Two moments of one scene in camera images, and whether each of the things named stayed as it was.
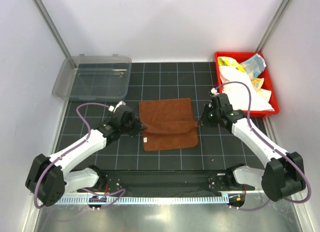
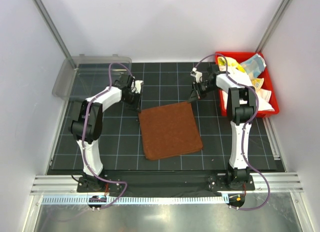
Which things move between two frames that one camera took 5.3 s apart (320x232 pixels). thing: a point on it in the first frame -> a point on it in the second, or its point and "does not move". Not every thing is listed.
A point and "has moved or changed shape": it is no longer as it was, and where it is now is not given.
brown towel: (170, 124) has moved or changed shape
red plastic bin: (266, 74) does not move
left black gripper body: (132, 128) -> (133, 98)
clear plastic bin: (98, 79) does not move
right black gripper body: (210, 116) -> (203, 88)
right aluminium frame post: (276, 21) does not move
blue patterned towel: (254, 66) does not move
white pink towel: (239, 94) does not move
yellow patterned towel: (228, 61) does not move
